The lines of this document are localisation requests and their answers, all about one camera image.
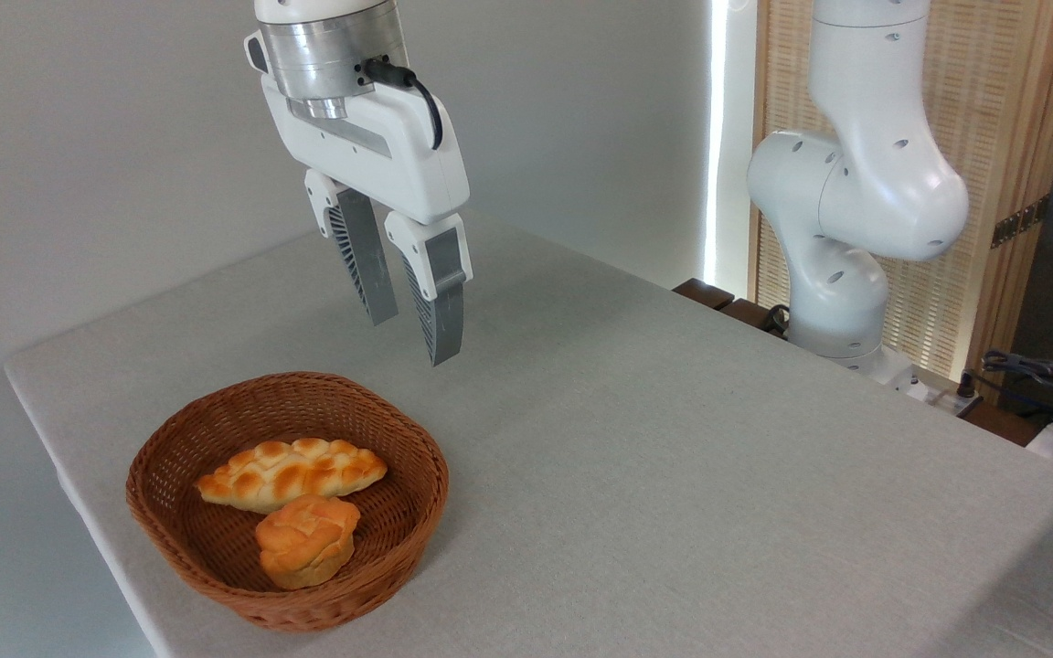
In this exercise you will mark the light grey tablecloth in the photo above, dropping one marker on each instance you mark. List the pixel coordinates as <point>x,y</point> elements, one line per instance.
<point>673,503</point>

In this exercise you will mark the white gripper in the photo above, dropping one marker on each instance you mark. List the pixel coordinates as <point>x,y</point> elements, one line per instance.
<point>398,155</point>

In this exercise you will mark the long braided bread loaf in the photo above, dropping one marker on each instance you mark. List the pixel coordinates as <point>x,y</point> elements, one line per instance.
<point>289,471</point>

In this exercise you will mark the round muffin-shaped bread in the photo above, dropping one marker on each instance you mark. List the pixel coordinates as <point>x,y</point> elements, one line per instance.
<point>307,544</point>

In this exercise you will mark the dark metal screen hinge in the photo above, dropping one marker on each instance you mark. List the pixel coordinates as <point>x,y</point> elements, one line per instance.
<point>1020,221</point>

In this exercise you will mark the brown wicker basket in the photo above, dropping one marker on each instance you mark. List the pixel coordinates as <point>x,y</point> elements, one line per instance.
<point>188,539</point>

